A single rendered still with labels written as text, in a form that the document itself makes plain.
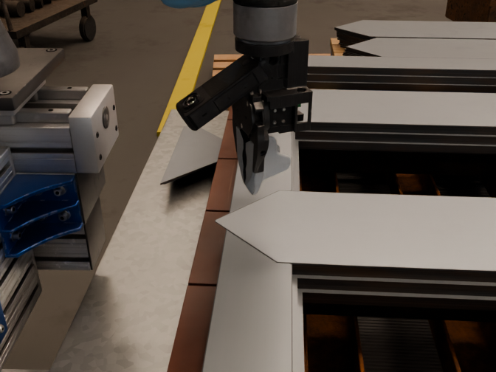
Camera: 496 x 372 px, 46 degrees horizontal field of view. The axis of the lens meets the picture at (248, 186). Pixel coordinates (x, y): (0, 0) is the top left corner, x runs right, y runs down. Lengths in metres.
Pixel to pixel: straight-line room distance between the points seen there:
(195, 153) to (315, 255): 0.63
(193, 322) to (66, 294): 1.43
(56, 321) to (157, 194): 0.87
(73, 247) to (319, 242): 0.40
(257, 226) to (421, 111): 0.53
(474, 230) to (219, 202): 0.38
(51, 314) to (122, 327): 1.13
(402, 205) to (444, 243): 0.10
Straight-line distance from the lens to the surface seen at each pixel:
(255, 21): 0.68
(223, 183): 0.99
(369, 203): 0.87
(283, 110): 0.73
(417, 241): 0.80
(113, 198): 2.62
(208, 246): 0.83
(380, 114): 1.18
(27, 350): 1.96
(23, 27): 4.16
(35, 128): 0.88
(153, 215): 1.19
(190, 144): 1.37
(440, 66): 1.51
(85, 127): 0.85
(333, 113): 1.17
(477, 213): 0.89
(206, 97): 0.70
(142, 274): 1.03
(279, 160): 0.76
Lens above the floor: 1.31
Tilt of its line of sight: 30 degrees down
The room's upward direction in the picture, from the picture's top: straight up
